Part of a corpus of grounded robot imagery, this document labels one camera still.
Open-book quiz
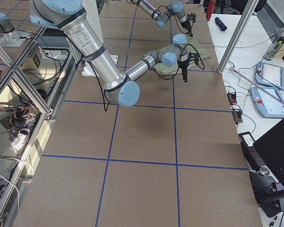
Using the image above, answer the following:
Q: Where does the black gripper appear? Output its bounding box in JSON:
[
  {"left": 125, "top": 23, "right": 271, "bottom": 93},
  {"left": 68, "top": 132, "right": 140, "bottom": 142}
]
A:
[
  {"left": 183, "top": 21, "right": 193, "bottom": 37},
  {"left": 179, "top": 59, "right": 189, "bottom": 83}
]

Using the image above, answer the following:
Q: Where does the olive green long-sleeve shirt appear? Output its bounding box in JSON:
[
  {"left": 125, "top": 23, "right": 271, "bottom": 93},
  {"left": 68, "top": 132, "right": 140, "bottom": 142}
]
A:
[{"left": 145, "top": 37, "right": 211, "bottom": 76}]

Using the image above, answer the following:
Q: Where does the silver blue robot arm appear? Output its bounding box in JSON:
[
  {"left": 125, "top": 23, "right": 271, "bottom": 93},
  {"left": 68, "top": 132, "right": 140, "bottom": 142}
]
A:
[
  {"left": 129, "top": 0, "right": 196, "bottom": 36},
  {"left": 29, "top": 0, "right": 190, "bottom": 107}
]

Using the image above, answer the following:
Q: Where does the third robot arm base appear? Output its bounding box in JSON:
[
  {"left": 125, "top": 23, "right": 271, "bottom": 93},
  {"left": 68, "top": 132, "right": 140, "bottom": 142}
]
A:
[{"left": 0, "top": 13, "right": 30, "bottom": 48}]

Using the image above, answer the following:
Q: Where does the folded dark blue umbrella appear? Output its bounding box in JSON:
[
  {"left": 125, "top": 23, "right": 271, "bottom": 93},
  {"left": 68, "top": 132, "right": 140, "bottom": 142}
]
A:
[{"left": 214, "top": 17, "right": 227, "bottom": 32}]

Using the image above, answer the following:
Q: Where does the red cylinder tube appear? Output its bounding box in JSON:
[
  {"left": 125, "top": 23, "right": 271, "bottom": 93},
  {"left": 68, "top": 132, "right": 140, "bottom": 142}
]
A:
[{"left": 206, "top": 0, "right": 216, "bottom": 21}]

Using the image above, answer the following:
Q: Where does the white reacher grabber stick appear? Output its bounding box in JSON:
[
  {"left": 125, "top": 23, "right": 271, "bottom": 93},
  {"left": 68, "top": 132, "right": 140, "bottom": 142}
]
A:
[{"left": 227, "top": 61, "right": 284, "bottom": 112}]

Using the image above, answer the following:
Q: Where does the far blue teach pendant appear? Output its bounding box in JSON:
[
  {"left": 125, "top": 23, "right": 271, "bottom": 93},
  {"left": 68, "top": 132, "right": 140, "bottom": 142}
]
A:
[{"left": 256, "top": 62, "right": 284, "bottom": 89}]

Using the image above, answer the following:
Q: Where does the blue teach pendant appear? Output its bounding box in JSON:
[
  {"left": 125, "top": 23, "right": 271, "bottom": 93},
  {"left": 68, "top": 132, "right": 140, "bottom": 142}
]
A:
[
  {"left": 256, "top": 62, "right": 284, "bottom": 89},
  {"left": 251, "top": 87, "right": 284, "bottom": 118}
]

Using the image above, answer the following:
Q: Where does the near blue teach pendant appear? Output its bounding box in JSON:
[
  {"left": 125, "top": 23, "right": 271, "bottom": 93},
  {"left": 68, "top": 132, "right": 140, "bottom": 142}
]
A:
[{"left": 251, "top": 87, "right": 284, "bottom": 118}]

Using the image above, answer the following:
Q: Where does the black monitor on stand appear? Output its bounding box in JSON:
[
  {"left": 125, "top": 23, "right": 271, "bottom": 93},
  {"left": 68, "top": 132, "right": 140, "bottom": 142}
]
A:
[{"left": 239, "top": 118, "right": 284, "bottom": 218}]

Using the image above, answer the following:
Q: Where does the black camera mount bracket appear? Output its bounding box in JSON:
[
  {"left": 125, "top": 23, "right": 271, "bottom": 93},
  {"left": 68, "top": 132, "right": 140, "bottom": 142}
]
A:
[{"left": 187, "top": 13, "right": 196, "bottom": 24}]

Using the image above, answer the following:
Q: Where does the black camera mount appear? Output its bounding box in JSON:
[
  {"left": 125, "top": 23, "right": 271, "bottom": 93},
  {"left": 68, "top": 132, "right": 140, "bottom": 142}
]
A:
[{"left": 189, "top": 52, "right": 205, "bottom": 70}]

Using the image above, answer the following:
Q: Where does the aluminium frame post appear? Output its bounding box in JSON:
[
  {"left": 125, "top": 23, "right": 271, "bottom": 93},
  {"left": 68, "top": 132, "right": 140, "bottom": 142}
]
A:
[{"left": 217, "top": 0, "right": 259, "bottom": 74}]

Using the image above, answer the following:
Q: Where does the aluminium frame rack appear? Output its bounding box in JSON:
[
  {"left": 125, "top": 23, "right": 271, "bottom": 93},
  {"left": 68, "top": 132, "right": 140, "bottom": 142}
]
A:
[{"left": 0, "top": 28, "right": 77, "bottom": 227}]

